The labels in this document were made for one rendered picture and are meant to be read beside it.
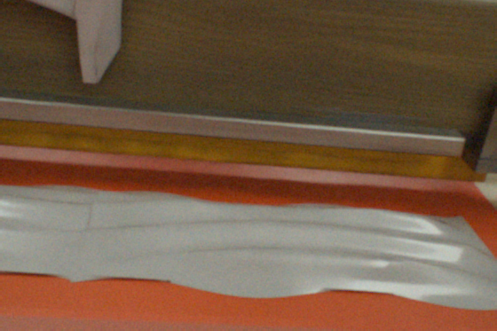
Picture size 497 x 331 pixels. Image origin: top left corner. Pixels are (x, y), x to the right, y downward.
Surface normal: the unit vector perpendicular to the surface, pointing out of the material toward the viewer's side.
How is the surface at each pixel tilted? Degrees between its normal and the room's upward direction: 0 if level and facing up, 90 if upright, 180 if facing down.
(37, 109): 90
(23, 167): 0
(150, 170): 0
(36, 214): 32
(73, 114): 90
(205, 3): 90
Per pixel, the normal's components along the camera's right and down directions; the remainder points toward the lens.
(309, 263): 0.15, -0.51
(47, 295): 0.12, -0.90
